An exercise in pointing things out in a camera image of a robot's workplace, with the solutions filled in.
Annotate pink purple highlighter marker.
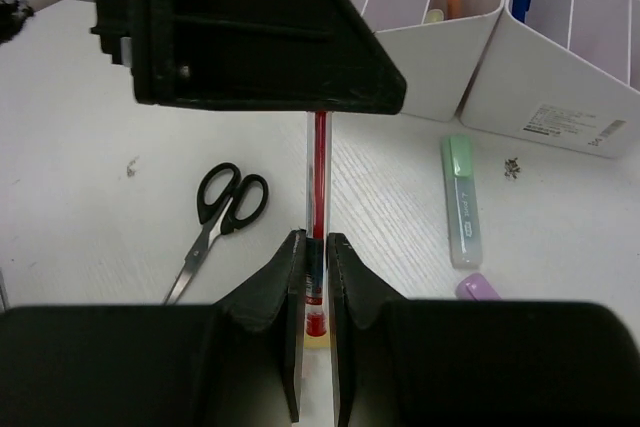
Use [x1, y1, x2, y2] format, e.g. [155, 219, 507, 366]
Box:
[455, 273, 501, 301]

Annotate slim yellow highlighter pen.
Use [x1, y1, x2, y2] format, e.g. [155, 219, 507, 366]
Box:
[424, 8, 446, 24]

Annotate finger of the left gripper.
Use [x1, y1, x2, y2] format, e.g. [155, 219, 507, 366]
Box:
[93, 0, 407, 115]

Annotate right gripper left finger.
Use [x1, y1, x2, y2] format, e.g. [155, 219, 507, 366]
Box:
[212, 230, 306, 423]

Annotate yellow highlighter marker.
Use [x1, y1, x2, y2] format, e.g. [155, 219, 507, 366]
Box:
[304, 333, 331, 349]

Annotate white pink desk organizer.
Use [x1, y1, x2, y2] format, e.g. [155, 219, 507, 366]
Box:
[351, 0, 639, 158]

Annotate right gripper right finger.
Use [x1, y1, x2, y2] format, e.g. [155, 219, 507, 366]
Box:
[327, 233, 400, 425]

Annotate black handled scissors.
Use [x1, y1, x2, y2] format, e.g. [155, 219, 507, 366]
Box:
[163, 162, 269, 305]

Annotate green highlighter marker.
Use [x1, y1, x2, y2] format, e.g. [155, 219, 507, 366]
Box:
[441, 134, 483, 270]

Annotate red gel pen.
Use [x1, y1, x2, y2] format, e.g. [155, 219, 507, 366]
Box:
[305, 111, 332, 339]

